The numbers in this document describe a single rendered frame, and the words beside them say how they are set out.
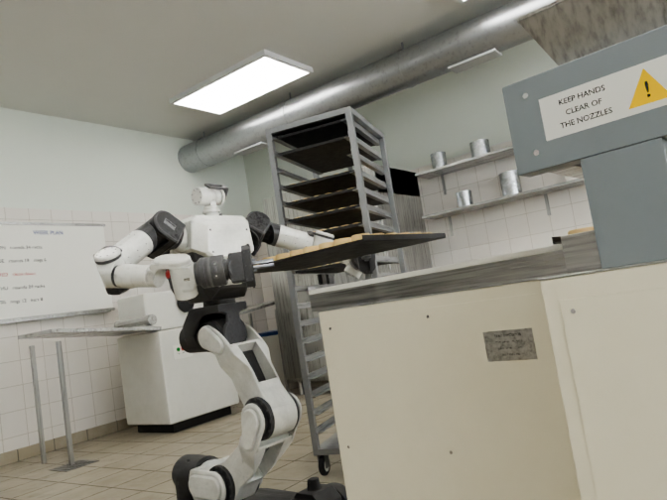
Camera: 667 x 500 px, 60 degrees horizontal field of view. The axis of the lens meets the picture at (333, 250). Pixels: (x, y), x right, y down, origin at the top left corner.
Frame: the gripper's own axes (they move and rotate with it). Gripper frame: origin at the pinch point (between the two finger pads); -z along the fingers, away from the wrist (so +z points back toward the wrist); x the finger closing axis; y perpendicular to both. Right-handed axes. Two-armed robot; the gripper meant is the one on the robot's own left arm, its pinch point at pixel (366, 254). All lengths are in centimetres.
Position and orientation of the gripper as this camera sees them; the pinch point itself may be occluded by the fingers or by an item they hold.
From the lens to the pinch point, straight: 194.5
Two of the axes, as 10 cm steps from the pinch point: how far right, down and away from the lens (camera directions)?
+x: -1.6, -9.8, 0.9
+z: -0.6, 1.0, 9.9
